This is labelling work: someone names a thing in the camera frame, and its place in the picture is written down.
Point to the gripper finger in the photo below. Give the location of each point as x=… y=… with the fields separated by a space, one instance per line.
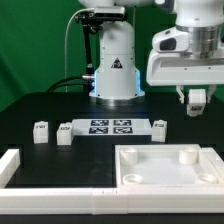
x=180 y=91
x=210 y=92

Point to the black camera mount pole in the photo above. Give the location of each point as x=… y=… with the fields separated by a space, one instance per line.
x=90 y=27

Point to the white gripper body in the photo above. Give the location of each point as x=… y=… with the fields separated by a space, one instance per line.
x=186 y=56

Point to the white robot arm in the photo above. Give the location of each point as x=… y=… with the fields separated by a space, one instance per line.
x=117 y=79

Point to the white square tabletop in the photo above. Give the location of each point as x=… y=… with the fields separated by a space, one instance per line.
x=178 y=167

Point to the grey rear camera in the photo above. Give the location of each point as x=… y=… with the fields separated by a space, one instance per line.
x=108 y=13

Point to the white marker base plate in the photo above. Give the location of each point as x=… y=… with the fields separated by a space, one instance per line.
x=111 y=127

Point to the white obstacle fence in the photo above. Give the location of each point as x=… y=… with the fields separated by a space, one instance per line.
x=97 y=200

